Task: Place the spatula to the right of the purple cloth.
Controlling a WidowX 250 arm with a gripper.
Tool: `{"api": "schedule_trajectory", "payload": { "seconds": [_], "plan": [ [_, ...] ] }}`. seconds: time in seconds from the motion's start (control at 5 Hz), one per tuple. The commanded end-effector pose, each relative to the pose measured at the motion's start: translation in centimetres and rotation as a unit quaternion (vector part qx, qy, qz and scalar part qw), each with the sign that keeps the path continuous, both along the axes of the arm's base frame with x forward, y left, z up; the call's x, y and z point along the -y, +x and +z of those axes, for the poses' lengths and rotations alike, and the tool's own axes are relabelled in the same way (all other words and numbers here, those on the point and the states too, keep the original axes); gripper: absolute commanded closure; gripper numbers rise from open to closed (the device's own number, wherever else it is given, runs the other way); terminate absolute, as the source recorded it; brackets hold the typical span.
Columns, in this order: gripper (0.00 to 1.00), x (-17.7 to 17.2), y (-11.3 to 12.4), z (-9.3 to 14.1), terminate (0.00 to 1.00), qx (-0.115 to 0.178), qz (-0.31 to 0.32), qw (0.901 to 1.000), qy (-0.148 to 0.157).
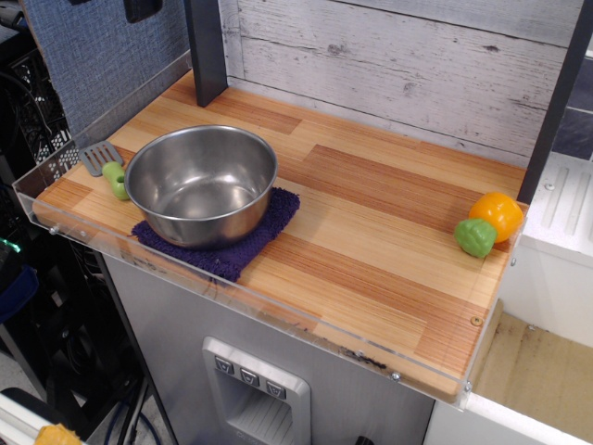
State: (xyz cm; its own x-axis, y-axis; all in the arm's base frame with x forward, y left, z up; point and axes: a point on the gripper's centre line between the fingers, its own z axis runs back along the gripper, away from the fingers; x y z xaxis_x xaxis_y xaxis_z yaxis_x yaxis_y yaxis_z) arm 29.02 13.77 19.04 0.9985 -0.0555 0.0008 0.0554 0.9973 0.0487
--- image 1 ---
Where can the silver toy fridge cabinet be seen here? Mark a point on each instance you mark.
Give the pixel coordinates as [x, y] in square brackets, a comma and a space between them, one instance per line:
[348, 402]

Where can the green toy pepper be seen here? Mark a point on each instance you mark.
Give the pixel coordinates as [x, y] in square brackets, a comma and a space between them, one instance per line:
[475, 236]

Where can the dark grey right post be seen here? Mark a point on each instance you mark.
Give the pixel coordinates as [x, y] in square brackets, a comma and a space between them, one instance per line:
[570, 68]

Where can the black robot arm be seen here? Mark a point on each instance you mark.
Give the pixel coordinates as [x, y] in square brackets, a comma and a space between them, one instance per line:
[138, 10]

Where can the dark grey left post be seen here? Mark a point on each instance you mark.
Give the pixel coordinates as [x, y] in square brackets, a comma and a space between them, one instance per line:
[203, 21]

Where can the dark grey post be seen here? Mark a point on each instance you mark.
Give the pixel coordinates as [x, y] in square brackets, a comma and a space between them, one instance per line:
[570, 68]
[203, 21]

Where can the purple cloth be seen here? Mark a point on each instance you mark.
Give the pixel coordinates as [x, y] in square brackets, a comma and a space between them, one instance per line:
[228, 263]

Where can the green handled grey spatula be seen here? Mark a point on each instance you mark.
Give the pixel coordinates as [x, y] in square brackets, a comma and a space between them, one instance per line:
[103, 159]

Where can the orange toy pepper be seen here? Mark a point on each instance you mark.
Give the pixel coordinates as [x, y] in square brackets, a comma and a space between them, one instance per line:
[501, 211]

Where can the blue fabric panel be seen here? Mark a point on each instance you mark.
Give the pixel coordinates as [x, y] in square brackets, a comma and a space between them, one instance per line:
[104, 68]

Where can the clear acrylic guard rail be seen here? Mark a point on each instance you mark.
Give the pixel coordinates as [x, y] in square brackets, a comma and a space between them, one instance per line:
[367, 269]

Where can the grey dispenser panel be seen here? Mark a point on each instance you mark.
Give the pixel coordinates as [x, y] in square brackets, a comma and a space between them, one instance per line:
[256, 401]

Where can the white toy sink unit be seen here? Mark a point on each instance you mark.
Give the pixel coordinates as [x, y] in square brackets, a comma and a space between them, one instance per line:
[534, 382]

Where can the black plastic crate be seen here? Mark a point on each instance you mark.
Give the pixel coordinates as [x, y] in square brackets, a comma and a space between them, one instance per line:
[33, 123]

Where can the stainless steel pot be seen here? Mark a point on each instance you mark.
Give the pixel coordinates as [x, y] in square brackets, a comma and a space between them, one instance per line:
[203, 187]

